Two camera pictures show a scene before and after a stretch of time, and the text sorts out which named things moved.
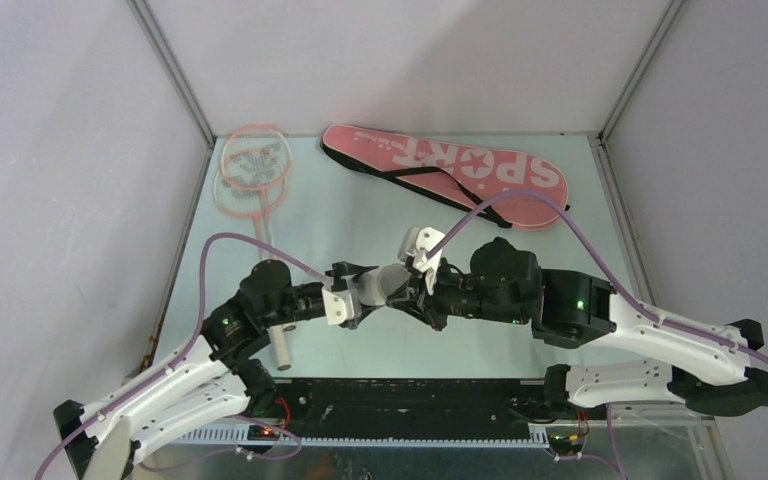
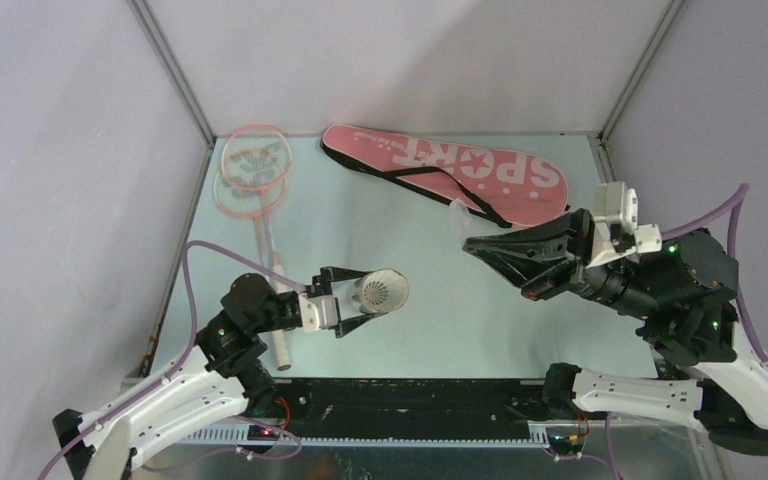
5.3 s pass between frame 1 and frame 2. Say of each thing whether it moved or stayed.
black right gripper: moved
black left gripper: stayed
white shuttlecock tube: stayed
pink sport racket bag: stayed
